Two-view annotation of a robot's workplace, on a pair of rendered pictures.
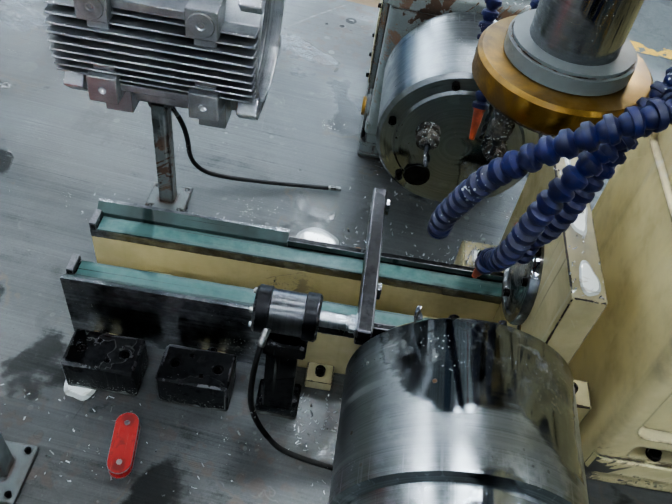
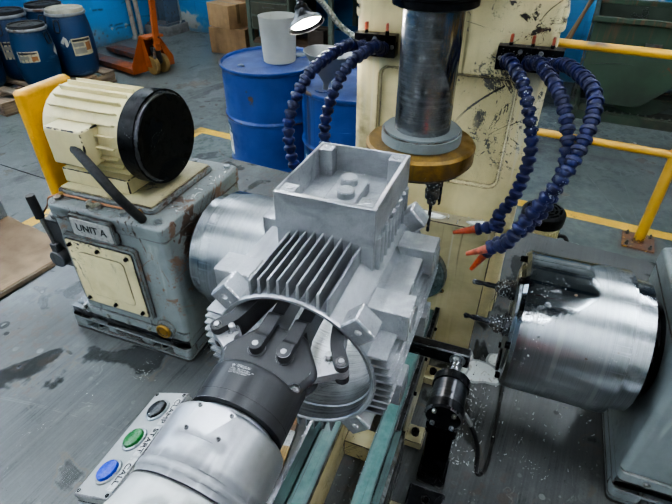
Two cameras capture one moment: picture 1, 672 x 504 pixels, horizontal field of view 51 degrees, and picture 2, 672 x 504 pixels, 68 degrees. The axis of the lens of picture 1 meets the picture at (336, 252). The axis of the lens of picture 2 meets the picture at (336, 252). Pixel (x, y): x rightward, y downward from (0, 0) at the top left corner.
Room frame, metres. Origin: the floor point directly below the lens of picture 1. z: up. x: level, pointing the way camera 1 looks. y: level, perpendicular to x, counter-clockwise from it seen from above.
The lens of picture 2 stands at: (0.50, 0.57, 1.67)
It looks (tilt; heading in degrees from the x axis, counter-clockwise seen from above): 36 degrees down; 292
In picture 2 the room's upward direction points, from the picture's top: straight up
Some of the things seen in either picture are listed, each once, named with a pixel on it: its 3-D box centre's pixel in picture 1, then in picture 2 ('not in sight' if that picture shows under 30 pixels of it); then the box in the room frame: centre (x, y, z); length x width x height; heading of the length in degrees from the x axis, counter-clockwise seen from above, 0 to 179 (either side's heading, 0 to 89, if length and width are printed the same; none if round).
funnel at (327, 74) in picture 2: not in sight; (329, 76); (1.43, -1.69, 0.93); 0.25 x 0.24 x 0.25; 85
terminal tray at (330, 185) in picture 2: not in sight; (345, 203); (0.65, 0.16, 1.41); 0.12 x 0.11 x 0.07; 90
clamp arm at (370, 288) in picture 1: (370, 260); (398, 340); (0.62, -0.05, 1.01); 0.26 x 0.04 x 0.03; 0
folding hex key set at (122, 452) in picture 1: (124, 444); not in sight; (0.41, 0.23, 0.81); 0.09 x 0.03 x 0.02; 8
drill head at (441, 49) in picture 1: (457, 91); (241, 250); (1.01, -0.15, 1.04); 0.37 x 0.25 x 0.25; 0
